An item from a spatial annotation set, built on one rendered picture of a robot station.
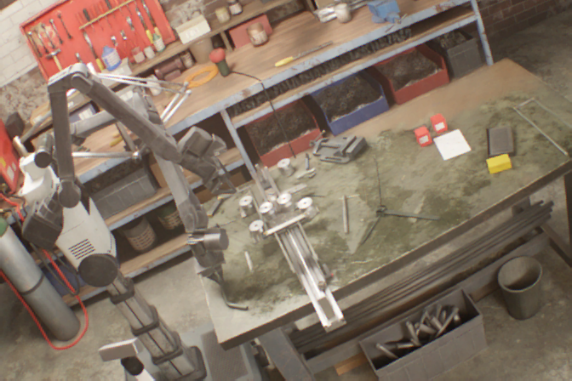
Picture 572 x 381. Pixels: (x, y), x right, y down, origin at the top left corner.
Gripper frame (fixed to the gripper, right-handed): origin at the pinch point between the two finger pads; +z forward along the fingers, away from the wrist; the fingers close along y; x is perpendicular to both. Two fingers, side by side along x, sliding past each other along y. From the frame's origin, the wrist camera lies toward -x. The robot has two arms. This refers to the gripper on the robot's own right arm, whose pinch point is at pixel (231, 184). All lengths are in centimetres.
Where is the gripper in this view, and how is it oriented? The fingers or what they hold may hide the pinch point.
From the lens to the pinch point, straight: 212.8
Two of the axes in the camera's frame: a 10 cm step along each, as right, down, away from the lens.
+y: -2.7, -4.7, 8.4
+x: -6.0, 7.7, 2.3
